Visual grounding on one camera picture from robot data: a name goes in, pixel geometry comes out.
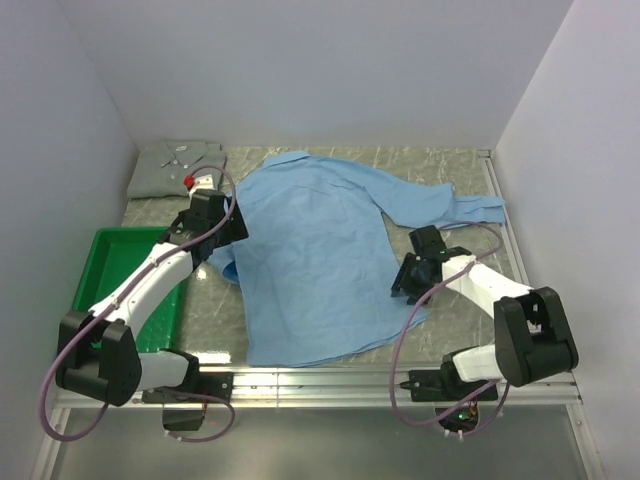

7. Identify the light blue long sleeve shirt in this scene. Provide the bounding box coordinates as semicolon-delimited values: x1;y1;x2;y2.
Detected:
210;151;505;367

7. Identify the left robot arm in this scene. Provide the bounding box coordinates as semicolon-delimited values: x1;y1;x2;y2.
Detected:
54;188;248;406

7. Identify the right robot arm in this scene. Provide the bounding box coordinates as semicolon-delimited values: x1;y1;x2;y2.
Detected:
391;225;579;402

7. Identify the folded grey shirt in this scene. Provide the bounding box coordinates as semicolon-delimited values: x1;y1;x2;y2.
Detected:
127;140;227;199

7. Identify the green plastic tray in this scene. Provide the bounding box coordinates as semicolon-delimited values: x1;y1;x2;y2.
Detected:
72;226;185;357

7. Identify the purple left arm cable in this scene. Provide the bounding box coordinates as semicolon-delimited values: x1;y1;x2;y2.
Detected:
40;164;237;444

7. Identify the aluminium right side rail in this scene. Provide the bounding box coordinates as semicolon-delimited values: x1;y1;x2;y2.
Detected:
477;149;529;284

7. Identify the aluminium rail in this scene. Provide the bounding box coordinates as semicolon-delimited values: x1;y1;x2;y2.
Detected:
54;364;584;409
477;149;529;284

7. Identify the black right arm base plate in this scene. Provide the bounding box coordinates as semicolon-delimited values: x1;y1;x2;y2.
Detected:
398;368;501;436

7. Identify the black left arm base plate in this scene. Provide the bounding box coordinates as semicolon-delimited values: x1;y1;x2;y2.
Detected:
141;372;234;433

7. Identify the aluminium front rail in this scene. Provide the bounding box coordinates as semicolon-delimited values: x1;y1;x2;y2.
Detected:
54;364;584;409

